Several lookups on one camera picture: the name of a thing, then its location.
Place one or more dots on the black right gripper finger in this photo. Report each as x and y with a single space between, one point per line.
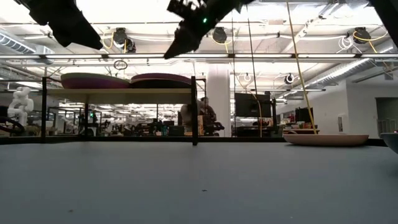
183 43

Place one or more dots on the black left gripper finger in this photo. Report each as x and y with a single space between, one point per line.
77 34

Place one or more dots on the purple plate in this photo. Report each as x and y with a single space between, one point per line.
90 84
161 77

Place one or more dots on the black plate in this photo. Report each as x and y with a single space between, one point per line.
161 86

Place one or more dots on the pink plate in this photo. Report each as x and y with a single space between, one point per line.
326 140

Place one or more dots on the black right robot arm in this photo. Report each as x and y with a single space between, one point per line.
388 18

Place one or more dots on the white round column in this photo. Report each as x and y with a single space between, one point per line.
218 99

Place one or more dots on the person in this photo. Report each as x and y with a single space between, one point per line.
186 116

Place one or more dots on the long ceiling light strip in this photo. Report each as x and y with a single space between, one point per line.
280 56

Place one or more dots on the white robot figure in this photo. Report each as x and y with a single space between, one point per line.
20 105

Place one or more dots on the small round ceiling reel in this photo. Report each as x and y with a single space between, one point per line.
289 79

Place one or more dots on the small black monitor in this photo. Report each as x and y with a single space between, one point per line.
304 115

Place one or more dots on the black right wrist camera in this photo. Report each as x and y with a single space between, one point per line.
183 7

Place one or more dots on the wooden shelf with black frame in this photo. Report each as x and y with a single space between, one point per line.
124 96

